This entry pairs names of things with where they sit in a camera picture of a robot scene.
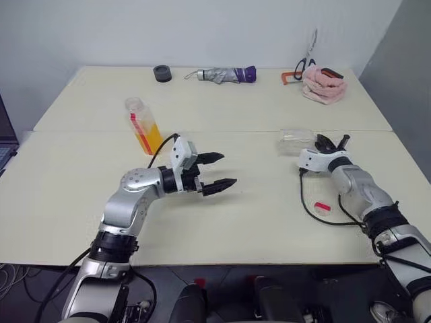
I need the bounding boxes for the white cable bundle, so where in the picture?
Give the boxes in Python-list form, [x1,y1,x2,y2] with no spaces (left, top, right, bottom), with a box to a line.
[0,263,30,297]

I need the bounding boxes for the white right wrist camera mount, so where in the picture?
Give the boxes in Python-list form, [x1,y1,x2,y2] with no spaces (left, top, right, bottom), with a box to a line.
[298,147,348,173]

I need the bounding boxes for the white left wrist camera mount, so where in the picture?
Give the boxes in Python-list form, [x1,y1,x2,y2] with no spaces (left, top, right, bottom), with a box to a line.
[169,135,200,193]

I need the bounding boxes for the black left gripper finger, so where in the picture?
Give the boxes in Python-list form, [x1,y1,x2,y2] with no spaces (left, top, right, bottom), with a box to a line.
[198,151,226,166]
[201,178,238,197]

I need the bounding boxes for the folded grey purple umbrella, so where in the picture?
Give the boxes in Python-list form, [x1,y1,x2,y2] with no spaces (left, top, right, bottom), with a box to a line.
[184,65,259,85]

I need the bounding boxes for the black handled scissors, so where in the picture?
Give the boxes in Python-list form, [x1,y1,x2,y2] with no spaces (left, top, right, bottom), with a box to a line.
[294,28,319,82]

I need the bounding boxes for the clear orange juice bottle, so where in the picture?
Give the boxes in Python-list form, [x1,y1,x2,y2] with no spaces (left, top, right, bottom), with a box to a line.
[125,96,165,157]

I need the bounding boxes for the pink folded towel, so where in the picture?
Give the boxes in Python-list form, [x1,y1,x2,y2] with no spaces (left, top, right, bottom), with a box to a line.
[300,65,349,106]

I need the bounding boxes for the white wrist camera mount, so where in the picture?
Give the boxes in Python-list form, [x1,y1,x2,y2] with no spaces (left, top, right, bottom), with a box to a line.
[169,135,200,193]
[298,147,348,173]

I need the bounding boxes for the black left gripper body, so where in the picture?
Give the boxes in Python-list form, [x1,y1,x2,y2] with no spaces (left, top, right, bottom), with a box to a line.
[180,162,207,195]

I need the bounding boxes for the small red object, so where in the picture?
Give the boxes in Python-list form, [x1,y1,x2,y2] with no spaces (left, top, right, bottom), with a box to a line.
[312,201,335,217]

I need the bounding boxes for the dark rounded shape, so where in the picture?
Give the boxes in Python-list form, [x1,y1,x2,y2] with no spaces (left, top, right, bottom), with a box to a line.
[167,279,210,323]
[251,275,304,323]

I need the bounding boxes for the grey white sneaker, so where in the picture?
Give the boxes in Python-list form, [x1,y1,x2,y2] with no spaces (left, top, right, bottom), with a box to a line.
[370,300,410,323]

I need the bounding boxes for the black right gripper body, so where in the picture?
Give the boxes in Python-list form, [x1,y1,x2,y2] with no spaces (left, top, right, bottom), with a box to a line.
[319,147,348,157]

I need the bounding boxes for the dark laptop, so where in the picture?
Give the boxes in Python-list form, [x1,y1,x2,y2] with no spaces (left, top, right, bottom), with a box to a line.
[0,91,20,176]

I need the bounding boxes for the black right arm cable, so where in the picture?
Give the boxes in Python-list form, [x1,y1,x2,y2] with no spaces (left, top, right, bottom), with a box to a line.
[298,167,368,227]

